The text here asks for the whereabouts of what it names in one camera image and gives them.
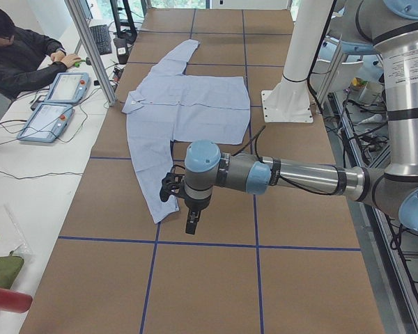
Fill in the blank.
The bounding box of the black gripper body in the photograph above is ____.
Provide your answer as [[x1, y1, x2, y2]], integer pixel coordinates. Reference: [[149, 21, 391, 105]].
[[185, 186, 212, 212]]

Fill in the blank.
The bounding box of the light blue striped shirt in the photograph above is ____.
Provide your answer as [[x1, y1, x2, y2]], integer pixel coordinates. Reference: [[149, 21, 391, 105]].
[[123, 39, 250, 223]]

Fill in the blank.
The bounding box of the person's hand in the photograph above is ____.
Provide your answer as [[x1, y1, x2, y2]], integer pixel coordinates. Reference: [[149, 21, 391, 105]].
[[50, 50, 82, 68]]

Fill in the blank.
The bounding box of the brown paper table cover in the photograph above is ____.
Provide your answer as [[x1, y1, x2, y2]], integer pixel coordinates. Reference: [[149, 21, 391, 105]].
[[21, 9, 384, 333]]

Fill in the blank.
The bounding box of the lower teach pendant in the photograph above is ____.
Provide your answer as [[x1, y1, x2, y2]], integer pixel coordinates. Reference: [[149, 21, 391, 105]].
[[17, 102, 74, 143]]

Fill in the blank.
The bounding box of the teach pendant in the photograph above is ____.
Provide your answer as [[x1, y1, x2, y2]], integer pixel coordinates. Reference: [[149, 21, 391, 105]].
[[17, 102, 74, 143], [45, 72, 91, 105]]

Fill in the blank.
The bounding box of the upper teach pendant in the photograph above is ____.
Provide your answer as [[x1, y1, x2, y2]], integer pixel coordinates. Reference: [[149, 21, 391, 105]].
[[45, 72, 91, 105]]

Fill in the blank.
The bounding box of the green plastic tool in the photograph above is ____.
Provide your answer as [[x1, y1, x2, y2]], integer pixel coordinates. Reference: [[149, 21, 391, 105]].
[[74, 60, 86, 67]]

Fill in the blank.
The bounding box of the clear plastic bag MiNi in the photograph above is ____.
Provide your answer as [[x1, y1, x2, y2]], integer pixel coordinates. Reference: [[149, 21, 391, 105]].
[[0, 204, 33, 278]]

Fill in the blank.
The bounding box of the green folded cloth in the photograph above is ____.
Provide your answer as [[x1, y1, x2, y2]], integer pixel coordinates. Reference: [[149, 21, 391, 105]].
[[0, 254, 24, 289]]

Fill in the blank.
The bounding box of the black keyboard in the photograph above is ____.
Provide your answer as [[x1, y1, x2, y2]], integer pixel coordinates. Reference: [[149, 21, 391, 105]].
[[89, 24, 112, 55]]

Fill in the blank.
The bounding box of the red bottle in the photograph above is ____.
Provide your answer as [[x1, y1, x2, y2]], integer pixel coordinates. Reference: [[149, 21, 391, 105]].
[[0, 287, 33, 313]]

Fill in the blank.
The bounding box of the person in black jacket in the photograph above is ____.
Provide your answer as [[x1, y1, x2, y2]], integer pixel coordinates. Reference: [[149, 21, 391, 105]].
[[0, 9, 69, 100]]

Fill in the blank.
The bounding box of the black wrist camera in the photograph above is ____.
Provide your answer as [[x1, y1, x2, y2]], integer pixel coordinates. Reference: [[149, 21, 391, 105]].
[[160, 172, 185, 202]]

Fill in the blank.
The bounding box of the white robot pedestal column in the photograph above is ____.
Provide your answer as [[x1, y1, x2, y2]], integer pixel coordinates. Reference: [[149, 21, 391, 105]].
[[261, 0, 336, 123]]

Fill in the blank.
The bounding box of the black cable on table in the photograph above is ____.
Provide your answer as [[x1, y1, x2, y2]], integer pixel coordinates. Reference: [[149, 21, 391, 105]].
[[0, 163, 84, 181]]

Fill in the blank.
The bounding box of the aluminium frame post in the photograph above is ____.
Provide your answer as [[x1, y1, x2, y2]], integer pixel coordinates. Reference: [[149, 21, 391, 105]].
[[64, 0, 116, 106]]

